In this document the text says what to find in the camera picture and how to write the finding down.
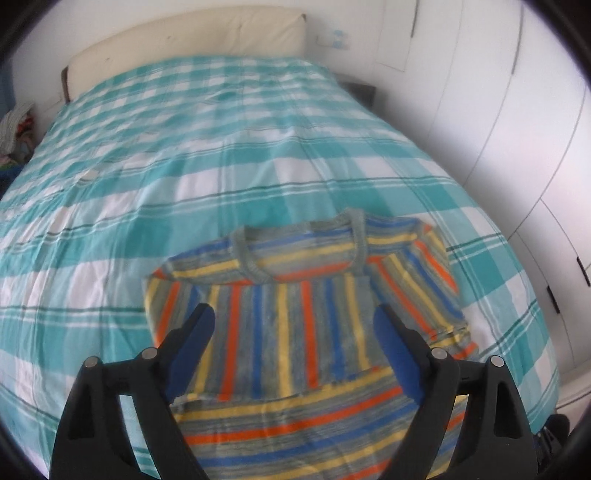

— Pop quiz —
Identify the cream padded headboard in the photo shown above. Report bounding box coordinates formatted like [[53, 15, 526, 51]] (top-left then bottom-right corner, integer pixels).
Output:
[[61, 11, 309, 102]]

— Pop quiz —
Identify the white wardrobe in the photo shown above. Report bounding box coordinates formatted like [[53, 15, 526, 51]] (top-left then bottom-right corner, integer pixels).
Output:
[[374, 0, 591, 416]]

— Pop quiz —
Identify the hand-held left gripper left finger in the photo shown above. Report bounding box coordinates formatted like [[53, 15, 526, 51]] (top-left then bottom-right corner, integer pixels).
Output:
[[48, 302, 218, 480]]

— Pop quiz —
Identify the pile of clothes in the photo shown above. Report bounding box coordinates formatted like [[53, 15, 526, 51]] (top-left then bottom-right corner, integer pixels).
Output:
[[0, 102, 38, 185]]

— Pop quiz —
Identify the teal checked bed blanket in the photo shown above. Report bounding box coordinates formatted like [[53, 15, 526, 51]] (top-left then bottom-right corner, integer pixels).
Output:
[[0, 55, 561, 480]]

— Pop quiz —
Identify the dark object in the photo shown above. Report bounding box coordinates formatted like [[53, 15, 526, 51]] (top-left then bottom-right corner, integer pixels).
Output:
[[531, 413, 575, 467]]

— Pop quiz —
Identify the striped knitted sweater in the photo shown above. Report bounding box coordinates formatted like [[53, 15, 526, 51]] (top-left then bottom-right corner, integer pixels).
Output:
[[143, 208, 479, 480]]

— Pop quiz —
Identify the dark wooden nightstand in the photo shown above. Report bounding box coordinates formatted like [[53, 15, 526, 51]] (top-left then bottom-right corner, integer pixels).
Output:
[[342, 79, 377, 108]]

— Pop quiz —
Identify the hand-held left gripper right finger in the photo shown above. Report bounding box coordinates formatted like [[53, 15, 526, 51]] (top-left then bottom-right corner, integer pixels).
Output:
[[374, 302, 539, 480]]

